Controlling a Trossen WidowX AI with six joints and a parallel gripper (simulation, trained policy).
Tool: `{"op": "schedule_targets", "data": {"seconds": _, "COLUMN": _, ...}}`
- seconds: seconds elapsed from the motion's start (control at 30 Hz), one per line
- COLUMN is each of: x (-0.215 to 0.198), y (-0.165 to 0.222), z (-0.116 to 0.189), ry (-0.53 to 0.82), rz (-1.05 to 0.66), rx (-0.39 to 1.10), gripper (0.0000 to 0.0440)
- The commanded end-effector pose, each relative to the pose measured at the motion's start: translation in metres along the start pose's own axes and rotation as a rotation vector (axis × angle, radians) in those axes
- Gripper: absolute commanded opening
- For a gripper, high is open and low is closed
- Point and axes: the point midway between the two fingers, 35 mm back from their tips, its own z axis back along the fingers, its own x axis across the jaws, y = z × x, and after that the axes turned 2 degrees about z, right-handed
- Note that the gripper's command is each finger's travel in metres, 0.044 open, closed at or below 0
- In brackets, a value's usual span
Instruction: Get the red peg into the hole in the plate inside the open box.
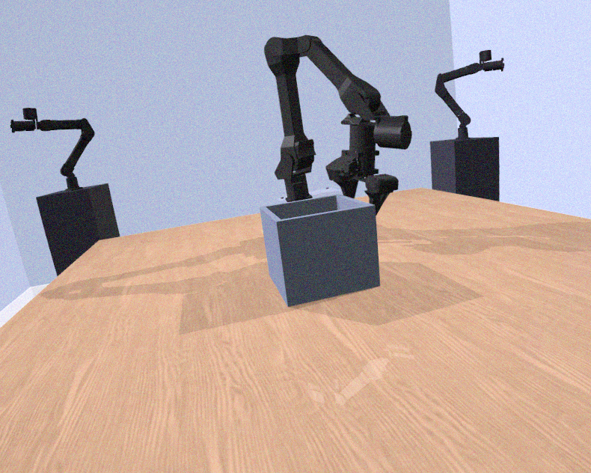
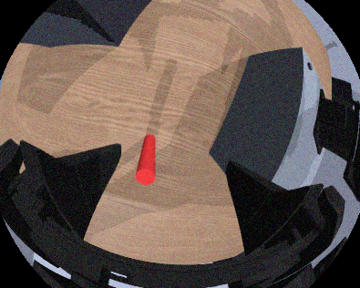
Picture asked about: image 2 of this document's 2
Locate red peg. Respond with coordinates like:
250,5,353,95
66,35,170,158
135,134,155,185

